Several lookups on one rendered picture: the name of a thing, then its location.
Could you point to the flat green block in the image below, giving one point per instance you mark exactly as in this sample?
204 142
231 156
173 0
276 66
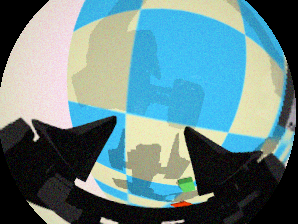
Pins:
187 184

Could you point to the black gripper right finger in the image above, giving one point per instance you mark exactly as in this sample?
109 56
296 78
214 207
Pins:
212 164

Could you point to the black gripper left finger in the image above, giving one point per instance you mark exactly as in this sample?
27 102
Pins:
79 146

